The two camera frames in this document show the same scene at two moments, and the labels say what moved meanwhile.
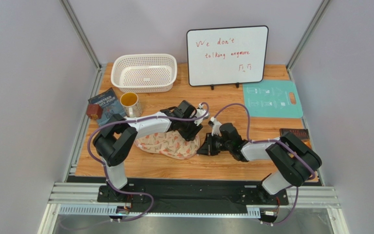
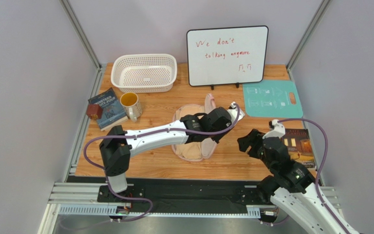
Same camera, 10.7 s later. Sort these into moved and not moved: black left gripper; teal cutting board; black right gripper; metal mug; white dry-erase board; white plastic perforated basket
Moved: black right gripper; black left gripper
Not moved: metal mug; white plastic perforated basket; teal cutting board; white dry-erase board
